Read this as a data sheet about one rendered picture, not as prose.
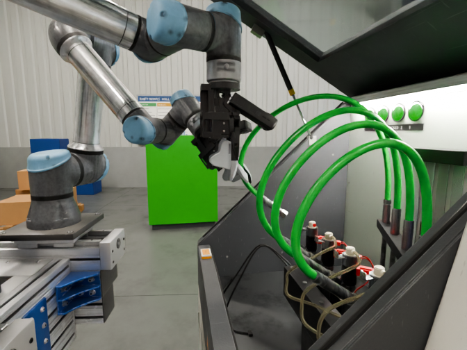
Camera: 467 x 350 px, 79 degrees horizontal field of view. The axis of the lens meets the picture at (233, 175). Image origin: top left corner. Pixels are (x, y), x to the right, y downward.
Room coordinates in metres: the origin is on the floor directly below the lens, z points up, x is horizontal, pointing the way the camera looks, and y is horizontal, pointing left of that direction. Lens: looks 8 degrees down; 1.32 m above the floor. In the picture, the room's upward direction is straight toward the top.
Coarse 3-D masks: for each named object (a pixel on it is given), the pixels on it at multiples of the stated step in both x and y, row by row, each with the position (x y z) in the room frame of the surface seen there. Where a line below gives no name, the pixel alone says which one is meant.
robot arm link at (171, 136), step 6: (168, 114) 0.89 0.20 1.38; (168, 120) 0.88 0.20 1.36; (174, 120) 0.88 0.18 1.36; (168, 126) 0.86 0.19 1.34; (174, 126) 0.88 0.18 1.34; (180, 126) 0.89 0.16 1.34; (168, 132) 0.85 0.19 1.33; (174, 132) 0.89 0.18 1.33; (180, 132) 0.90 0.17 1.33; (168, 138) 0.87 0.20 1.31; (174, 138) 0.90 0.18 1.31; (156, 144) 0.90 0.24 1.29; (162, 144) 0.90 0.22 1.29; (168, 144) 0.91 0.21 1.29
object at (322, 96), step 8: (312, 96) 0.74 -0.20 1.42; (320, 96) 0.73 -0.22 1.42; (328, 96) 0.73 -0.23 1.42; (336, 96) 0.72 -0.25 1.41; (344, 96) 0.72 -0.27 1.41; (288, 104) 0.75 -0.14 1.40; (296, 104) 0.75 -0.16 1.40; (352, 104) 0.72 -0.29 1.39; (360, 104) 0.71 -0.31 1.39; (272, 112) 0.76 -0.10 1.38; (280, 112) 0.76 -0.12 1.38; (256, 128) 0.76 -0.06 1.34; (248, 136) 0.77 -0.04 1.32; (248, 144) 0.77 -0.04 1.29; (240, 152) 0.78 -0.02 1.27; (384, 152) 0.70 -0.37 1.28; (240, 160) 0.77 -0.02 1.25; (384, 160) 0.70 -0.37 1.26; (384, 168) 0.70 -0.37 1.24; (248, 184) 0.77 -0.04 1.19; (256, 192) 0.77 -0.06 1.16; (384, 200) 0.70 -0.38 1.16
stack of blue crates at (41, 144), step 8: (32, 144) 6.01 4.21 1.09; (40, 144) 6.02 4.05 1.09; (48, 144) 6.03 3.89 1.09; (56, 144) 6.05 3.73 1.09; (64, 144) 6.23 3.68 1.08; (32, 152) 6.01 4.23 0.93; (88, 184) 6.08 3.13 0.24; (96, 184) 6.22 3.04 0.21; (80, 192) 6.08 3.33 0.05; (88, 192) 6.08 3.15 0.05; (96, 192) 6.20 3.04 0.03
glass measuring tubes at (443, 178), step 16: (432, 160) 0.63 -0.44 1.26; (448, 160) 0.59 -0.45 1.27; (464, 160) 0.56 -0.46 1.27; (416, 176) 0.68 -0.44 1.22; (432, 176) 0.64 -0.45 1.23; (448, 176) 0.61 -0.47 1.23; (464, 176) 0.58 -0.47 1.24; (416, 192) 0.68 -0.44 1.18; (432, 192) 0.64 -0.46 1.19; (448, 192) 0.61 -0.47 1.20; (464, 192) 0.58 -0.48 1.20; (416, 208) 0.68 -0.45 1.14; (432, 208) 0.65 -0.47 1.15; (448, 208) 0.61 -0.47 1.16; (416, 224) 0.68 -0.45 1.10; (432, 224) 0.65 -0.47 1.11; (416, 240) 0.68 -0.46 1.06
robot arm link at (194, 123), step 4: (192, 116) 0.85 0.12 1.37; (196, 116) 0.84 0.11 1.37; (188, 120) 0.85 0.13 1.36; (192, 120) 0.83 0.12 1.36; (196, 120) 0.84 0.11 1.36; (188, 124) 0.85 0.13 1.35; (192, 124) 0.84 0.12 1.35; (196, 124) 0.83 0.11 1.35; (188, 128) 0.86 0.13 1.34; (192, 128) 0.84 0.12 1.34; (196, 128) 0.83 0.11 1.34; (192, 132) 0.84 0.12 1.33
